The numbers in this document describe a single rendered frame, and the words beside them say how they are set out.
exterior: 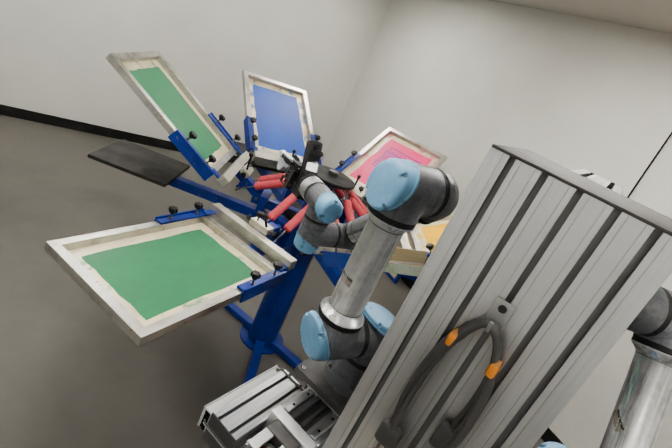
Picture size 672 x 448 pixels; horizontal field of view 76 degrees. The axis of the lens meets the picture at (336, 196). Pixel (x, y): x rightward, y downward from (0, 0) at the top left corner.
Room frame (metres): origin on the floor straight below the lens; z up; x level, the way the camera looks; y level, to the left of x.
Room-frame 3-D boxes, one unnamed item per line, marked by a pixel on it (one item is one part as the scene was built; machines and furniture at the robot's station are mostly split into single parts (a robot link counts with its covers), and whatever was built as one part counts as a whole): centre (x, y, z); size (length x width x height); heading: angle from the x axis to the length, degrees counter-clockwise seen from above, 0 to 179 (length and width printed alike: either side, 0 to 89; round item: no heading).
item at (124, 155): (2.45, 0.74, 0.91); 1.34 x 0.41 x 0.08; 96
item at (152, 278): (1.70, 0.44, 1.05); 1.08 x 0.61 x 0.23; 156
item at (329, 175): (2.53, 0.07, 0.67); 0.40 x 0.40 x 1.35
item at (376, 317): (0.99, -0.24, 1.42); 0.13 x 0.12 x 0.14; 127
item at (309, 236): (1.13, 0.01, 1.56); 0.11 x 0.08 x 0.11; 127
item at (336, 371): (0.99, -0.24, 1.31); 0.15 x 0.15 x 0.10
